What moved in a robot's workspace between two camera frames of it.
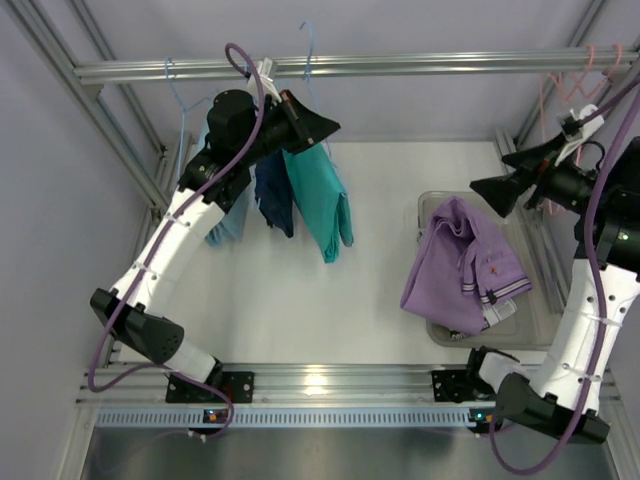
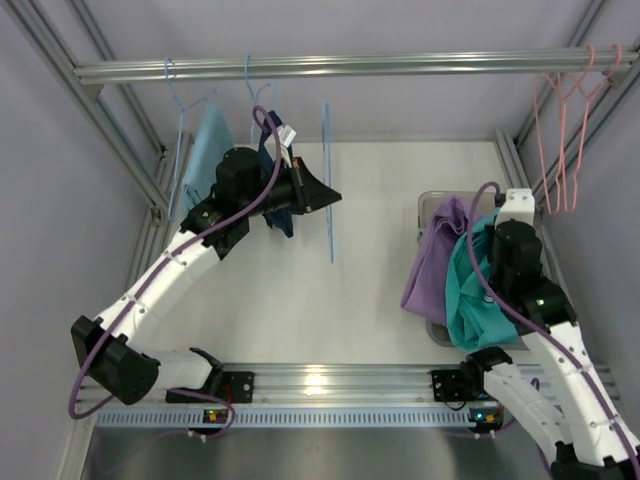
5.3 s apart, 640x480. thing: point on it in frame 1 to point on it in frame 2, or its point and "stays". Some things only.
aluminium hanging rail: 443,65 stays
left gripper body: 292,125 to 298,188
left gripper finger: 312,125 to 312,194
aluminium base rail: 280,387 stays
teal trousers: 320,196 to 472,323
